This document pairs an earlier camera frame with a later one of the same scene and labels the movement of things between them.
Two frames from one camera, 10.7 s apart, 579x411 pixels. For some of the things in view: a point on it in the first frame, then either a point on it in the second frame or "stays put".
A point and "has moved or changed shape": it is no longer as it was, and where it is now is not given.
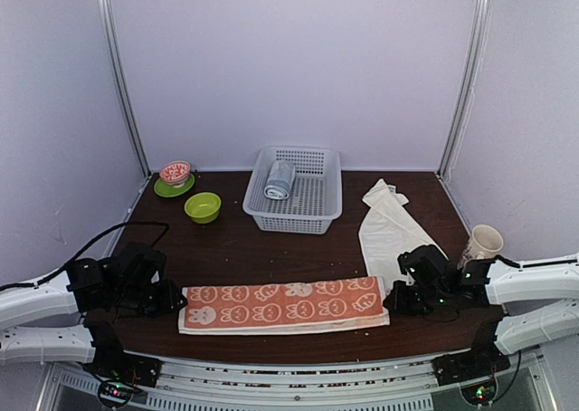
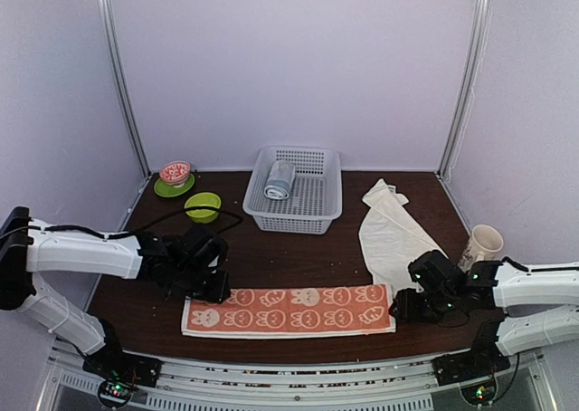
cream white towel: (387, 230) stays put
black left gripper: (167, 305) -> (216, 294)
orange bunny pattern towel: (283, 305) has moved or changed shape
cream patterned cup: (485, 243) stays put
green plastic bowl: (203, 207) stays put
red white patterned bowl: (175, 173) stays put
